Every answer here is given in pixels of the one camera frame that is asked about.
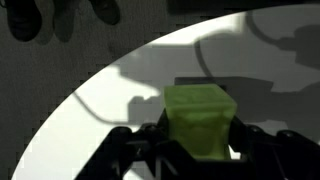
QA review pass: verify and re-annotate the round white table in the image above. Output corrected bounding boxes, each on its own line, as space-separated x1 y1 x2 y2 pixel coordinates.
11 4 320 180

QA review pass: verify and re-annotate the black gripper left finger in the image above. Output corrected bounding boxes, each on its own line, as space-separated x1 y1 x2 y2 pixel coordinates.
75 111 197 180

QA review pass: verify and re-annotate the grey cube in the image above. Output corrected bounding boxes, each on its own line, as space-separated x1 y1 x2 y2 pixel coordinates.
174 77 226 91

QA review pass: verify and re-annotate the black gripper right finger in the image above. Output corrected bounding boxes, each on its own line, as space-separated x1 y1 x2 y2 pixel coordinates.
229 117 320 180

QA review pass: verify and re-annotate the yellow-green cube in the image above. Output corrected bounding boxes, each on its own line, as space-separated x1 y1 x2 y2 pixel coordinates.
164 84 237 160

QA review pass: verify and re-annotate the black shoe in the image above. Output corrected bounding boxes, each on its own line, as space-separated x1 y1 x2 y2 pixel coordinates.
89 0 120 25
4 0 42 42

